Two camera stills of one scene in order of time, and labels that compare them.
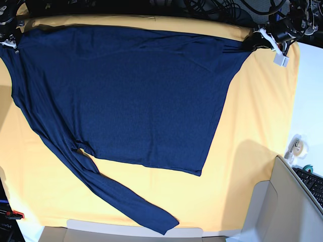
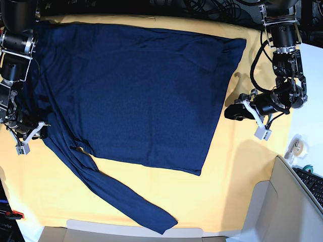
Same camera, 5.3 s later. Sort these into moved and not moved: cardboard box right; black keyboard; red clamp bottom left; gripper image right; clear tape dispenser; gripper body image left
Moved: gripper body image left; gripper image right
Not moved: cardboard box right; clear tape dispenser; red clamp bottom left; black keyboard
